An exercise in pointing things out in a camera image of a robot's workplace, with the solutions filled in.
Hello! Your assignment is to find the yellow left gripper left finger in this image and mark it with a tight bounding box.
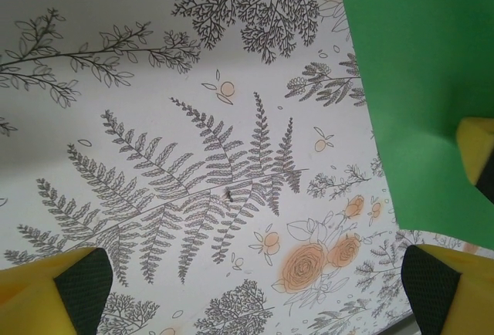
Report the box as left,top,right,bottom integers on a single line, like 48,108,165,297
0,245,113,335

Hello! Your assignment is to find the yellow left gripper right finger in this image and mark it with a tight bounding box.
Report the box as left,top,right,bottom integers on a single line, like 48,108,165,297
401,243,494,335

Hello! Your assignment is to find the green square paper sheet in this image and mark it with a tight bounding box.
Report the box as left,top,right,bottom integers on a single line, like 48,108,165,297
341,0,494,249

